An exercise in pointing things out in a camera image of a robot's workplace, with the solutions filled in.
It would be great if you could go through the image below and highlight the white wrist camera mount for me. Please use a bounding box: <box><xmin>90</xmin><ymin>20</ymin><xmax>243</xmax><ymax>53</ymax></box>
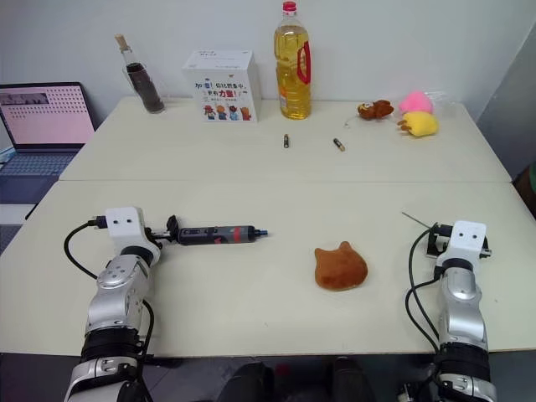
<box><xmin>104</xmin><ymin>206</ymin><xmax>162</xmax><ymax>264</ymax></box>
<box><xmin>435</xmin><ymin>220</ymin><xmax>489</xmax><ymax>269</ymax></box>

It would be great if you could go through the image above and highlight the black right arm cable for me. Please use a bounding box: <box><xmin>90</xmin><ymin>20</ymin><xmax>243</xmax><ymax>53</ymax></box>
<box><xmin>405</xmin><ymin>228</ymin><xmax>446</xmax><ymax>353</ymax></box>

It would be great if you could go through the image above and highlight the white printed cardboard box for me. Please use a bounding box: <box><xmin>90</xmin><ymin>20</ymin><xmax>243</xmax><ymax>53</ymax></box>
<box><xmin>181</xmin><ymin>49</ymin><xmax>263</xmax><ymax>124</ymax></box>

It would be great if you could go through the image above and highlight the black electric screwdriver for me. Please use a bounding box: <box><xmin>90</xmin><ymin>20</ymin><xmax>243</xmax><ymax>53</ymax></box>
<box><xmin>178</xmin><ymin>224</ymin><xmax>270</xmax><ymax>246</ymax></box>

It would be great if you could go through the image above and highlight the small brown plush toy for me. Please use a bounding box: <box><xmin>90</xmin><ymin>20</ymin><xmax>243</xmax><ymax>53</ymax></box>
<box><xmin>356</xmin><ymin>99</ymin><xmax>395</xmax><ymax>122</ymax></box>

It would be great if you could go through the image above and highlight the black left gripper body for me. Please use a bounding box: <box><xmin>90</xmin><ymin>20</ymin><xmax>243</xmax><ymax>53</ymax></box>
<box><xmin>144</xmin><ymin>226</ymin><xmax>170</xmax><ymax>249</ymax></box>

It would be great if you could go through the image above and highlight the pink plush paw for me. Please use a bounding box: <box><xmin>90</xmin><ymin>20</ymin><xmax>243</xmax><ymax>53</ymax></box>
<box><xmin>397</xmin><ymin>90</ymin><xmax>435</xmax><ymax>115</ymax></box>

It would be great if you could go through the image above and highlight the yellow plush paw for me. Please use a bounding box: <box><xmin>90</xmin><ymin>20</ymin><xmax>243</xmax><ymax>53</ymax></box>
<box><xmin>396</xmin><ymin>111</ymin><xmax>440</xmax><ymax>138</ymax></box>

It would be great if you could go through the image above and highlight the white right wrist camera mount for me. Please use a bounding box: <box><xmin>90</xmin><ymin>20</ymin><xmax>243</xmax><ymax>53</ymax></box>
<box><xmin>435</xmin><ymin>220</ymin><xmax>489</xmax><ymax>269</ymax></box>

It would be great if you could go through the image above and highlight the dark green object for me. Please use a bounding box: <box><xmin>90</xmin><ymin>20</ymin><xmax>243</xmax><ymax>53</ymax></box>
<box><xmin>513</xmin><ymin>162</ymin><xmax>536</xmax><ymax>202</ymax></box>

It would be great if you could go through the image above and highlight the corked glass bottle dark liquid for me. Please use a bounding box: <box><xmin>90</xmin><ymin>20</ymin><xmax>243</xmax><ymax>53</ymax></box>
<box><xmin>114</xmin><ymin>33</ymin><xmax>166</xmax><ymax>115</ymax></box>

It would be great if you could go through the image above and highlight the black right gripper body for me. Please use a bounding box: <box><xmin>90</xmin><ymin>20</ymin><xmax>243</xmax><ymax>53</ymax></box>
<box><xmin>435</xmin><ymin>225</ymin><xmax>455</xmax><ymax>254</ymax></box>

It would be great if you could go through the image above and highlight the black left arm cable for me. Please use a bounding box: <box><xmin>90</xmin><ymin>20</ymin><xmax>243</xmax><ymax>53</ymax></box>
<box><xmin>64</xmin><ymin>216</ymin><xmax>108</xmax><ymax>282</ymax></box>

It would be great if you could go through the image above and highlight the clear plastic bag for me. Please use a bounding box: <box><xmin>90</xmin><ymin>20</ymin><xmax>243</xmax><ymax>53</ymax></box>
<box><xmin>423</xmin><ymin>87</ymin><xmax>458</xmax><ymax>118</ymax></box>

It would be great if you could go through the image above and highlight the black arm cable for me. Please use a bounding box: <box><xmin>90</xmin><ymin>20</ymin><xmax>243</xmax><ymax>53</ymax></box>
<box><xmin>405</xmin><ymin>228</ymin><xmax>446</xmax><ymax>353</ymax></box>
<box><xmin>64</xmin><ymin>216</ymin><xmax>108</xmax><ymax>282</ymax></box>

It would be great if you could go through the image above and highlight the open laptop computer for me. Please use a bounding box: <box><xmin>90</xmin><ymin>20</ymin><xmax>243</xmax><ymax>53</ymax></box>
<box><xmin>0</xmin><ymin>81</ymin><xmax>96</xmax><ymax>220</ymax></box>

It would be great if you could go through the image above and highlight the thin metal probe needle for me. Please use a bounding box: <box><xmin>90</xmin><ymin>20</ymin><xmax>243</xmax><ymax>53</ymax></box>
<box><xmin>401</xmin><ymin>211</ymin><xmax>433</xmax><ymax>230</ymax></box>

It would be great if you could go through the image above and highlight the yellow cooking oil bottle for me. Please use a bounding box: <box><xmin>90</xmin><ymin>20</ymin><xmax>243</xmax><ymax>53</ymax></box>
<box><xmin>273</xmin><ymin>0</ymin><xmax>314</xmax><ymax>121</ymax></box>

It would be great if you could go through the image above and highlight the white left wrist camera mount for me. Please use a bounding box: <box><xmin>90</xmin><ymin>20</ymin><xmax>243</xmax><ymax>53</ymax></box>
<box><xmin>104</xmin><ymin>206</ymin><xmax>162</xmax><ymax>264</ymax></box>

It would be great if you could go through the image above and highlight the brown cat-shaped plush pad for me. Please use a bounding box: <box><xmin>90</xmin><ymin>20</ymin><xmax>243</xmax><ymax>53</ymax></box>
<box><xmin>313</xmin><ymin>240</ymin><xmax>369</xmax><ymax>292</ymax></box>

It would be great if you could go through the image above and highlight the dark rounded shape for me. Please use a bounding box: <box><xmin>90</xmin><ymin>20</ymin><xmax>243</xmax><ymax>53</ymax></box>
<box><xmin>224</xmin><ymin>361</ymin><xmax>278</xmax><ymax>402</ymax></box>

